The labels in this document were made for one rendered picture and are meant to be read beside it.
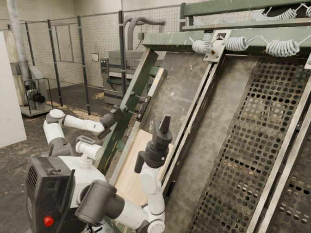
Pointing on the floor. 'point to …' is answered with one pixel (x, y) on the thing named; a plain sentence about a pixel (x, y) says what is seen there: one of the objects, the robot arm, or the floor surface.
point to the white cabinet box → (9, 102)
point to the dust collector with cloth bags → (27, 83)
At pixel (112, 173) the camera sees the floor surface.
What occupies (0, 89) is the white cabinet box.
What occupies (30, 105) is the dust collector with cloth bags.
